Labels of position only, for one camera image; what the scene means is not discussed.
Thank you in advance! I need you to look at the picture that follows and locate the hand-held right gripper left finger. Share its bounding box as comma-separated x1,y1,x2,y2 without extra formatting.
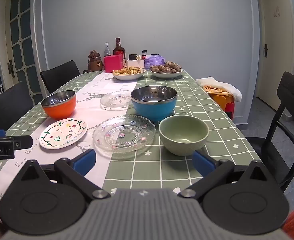
14,149,111,200

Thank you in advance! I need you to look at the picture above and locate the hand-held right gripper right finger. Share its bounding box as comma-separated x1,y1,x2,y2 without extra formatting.
180,150,278,200

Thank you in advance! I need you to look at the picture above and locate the green ceramic bowl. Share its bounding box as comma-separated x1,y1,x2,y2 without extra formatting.
158,116,210,156

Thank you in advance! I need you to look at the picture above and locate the white painted ceramic plate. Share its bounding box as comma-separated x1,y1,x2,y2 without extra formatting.
39,117,88,150

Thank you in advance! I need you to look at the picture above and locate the large clear glass plate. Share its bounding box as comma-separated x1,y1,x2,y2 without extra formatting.
92,115,156,159

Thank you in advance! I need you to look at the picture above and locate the orange steel-lined bowl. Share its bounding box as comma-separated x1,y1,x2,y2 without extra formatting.
41,90,77,120

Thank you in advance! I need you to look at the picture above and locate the small clear glass plate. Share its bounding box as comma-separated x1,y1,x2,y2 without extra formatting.
100,91,134,110

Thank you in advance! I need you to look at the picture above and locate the blue steel-lined bowl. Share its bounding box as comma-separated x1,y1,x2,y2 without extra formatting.
131,85,178,122

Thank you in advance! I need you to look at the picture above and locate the black padded chair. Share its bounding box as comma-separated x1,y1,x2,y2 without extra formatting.
0,81,41,130
40,60,81,95

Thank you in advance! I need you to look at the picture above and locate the white printed table runner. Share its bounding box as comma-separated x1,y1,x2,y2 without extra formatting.
0,70,137,215

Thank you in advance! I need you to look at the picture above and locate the red plastic stool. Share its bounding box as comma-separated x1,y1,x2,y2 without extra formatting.
224,100,235,120

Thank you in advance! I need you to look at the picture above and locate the orange plastic stool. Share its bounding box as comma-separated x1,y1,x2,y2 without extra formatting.
209,92,233,112

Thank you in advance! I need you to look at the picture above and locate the orange patterned cloth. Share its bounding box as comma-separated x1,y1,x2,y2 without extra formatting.
203,85,231,97

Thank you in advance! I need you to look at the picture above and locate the white plastic bag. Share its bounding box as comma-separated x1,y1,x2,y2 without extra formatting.
196,77,243,102

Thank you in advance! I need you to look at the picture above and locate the glass-paned door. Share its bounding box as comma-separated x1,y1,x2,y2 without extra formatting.
0,0,44,103

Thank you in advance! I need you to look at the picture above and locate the white bowl of fries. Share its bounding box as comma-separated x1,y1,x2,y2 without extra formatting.
112,67,146,81

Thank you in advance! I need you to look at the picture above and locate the brown bear-shaped bottle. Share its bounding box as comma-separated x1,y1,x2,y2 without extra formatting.
83,50,105,73

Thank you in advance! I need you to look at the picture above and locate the white bowl of taro roots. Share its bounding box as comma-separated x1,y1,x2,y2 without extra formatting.
149,60,183,79

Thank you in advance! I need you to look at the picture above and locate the pink box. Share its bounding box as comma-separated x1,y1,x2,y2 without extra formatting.
104,54,123,73

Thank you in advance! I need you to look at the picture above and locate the white flat box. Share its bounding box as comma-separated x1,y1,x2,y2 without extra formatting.
127,59,145,68

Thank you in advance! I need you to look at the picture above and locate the purple tissue pack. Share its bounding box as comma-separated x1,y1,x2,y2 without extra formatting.
144,55,165,68

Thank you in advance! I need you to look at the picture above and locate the dark liquor bottle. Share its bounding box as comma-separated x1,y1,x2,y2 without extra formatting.
113,37,126,60

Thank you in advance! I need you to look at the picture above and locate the cream door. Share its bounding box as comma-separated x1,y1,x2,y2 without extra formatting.
255,0,294,110

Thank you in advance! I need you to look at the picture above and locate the black metal-frame chair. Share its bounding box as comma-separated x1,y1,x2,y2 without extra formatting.
245,71,294,193

